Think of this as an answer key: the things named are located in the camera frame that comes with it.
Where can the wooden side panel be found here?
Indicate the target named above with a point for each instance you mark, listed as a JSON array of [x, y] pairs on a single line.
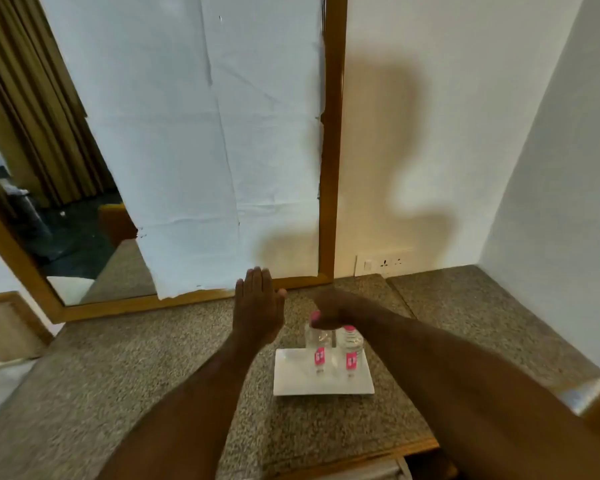
[[10, 324]]

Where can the white rectangular tray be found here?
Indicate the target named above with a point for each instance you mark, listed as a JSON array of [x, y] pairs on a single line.
[[300, 379]]

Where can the white wall socket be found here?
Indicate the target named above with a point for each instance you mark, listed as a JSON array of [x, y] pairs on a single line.
[[384, 262]]

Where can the wooden framed mirror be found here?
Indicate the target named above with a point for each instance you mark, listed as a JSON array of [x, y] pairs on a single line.
[[330, 144]]

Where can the person's left forearm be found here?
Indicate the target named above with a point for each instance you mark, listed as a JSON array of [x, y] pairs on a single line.
[[195, 419]]

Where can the white bed sheet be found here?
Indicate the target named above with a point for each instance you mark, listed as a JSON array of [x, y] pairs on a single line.
[[0, 389]]

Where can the clear water bottle pink cap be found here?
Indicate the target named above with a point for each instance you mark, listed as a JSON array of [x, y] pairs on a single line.
[[319, 349], [350, 352]]

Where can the white paper sheet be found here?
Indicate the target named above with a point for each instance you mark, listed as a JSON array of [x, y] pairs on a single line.
[[205, 144]]

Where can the person's right forearm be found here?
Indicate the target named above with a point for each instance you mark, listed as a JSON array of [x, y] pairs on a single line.
[[480, 394]]

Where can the person's right fingers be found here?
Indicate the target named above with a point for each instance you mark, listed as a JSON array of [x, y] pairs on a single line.
[[326, 314]]

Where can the person's right hand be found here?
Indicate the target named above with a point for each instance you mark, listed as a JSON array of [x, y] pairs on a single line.
[[341, 309]]

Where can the person's left hand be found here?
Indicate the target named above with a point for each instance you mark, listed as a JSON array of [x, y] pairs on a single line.
[[256, 314]]

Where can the person's left thumb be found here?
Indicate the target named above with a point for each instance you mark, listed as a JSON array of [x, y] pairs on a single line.
[[280, 297]]

